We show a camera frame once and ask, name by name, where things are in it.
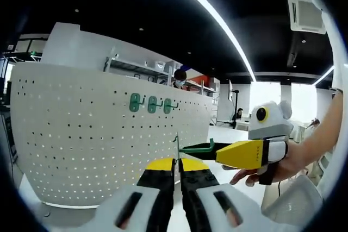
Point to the white mesh office chair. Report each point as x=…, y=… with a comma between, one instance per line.
x=293, y=199

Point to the white perforated mounting plate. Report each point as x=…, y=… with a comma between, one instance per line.
x=81, y=139

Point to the long ceiling light strip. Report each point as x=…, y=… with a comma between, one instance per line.
x=214, y=10

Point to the person's right hand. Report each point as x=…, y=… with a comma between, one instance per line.
x=288, y=168

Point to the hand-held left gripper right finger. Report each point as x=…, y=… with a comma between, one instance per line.
x=198, y=204

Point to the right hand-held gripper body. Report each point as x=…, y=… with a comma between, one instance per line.
x=274, y=123

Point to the white ceiling air conditioner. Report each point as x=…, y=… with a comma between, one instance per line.
x=305, y=12

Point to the person's upper body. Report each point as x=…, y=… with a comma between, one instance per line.
x=337, y=61

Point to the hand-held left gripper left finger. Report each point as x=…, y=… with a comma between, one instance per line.
x=155, y=204

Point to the green hook assembly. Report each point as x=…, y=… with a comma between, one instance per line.
x=133, y=107
x=166, y=109
x=150, y=108
x=195, y=149

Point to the storage rack with boxes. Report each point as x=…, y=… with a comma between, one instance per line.
x=159, y=65

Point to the white low partition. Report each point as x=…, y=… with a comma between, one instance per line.
x=81, y=50

